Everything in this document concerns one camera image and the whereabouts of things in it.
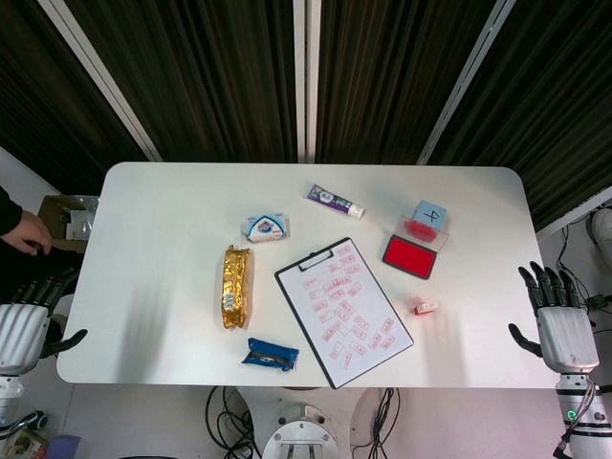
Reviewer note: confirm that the clear ink pad lid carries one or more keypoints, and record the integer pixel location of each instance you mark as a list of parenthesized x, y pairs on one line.
[(421, 230)]

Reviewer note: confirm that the red ink pad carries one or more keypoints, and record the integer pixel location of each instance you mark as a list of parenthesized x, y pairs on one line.
[(408, 255)]

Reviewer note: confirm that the gold foil snack package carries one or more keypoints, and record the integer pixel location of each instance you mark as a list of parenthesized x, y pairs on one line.
[(236, 287)]

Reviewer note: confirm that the white frame rail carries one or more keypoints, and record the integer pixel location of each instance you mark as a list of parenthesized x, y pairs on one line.
[(574, 212)]

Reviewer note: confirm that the silver foil bags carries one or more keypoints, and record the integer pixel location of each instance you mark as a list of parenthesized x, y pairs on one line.
[(79, 225)]

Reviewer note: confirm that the black pleated curtain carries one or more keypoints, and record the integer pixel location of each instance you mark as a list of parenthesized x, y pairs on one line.
[(205, 72), (38, 86), (382, 72), (559, 95)]

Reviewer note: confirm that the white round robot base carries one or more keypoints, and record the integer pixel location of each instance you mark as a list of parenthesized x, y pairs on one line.
[(303, 440)]

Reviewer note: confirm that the white table pedestal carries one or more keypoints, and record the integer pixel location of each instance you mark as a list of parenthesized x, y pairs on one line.
[(358, 416)]

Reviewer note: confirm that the purple block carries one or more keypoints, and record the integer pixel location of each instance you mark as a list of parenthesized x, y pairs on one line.
[(64, 448)]

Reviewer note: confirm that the purple toothpaste tube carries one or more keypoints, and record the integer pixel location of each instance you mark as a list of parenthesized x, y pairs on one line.
[(327, 197)]

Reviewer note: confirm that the small black power adapter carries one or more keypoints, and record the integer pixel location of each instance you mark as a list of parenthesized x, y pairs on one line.
[(595, 302)]

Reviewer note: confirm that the black clipboard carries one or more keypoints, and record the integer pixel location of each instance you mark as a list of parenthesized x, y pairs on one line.
[(315, 259)]

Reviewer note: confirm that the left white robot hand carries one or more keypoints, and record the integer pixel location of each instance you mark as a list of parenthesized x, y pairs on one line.
[(24, 334)]

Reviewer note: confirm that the brown cardboard box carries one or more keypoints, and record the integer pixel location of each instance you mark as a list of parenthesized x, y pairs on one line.
[(48, 210)]

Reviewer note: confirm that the blue plastic packet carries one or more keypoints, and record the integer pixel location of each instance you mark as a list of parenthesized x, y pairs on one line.
[(268, 355)]

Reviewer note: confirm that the blue card marked four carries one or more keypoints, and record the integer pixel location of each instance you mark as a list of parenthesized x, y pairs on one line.
[(431, 215)]

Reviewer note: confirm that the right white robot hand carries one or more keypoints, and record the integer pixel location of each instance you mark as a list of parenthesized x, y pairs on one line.
[(566, 334)]

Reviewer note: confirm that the small red white stamp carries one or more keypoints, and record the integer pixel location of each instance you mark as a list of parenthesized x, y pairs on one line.
[(423, 307)]

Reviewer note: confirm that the bystander bare hand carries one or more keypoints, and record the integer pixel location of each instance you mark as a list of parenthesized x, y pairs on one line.
[(28, 234)]

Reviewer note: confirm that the printed carton box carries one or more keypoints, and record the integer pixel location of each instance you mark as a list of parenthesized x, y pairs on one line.
[(21, 444)]

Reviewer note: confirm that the silver bar with black grip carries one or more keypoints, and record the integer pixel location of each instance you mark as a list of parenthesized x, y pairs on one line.
[(33, 419)]

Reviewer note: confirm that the white frame post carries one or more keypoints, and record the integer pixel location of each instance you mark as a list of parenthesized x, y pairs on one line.
[(464, 81), (105, 76), (307, 81)]

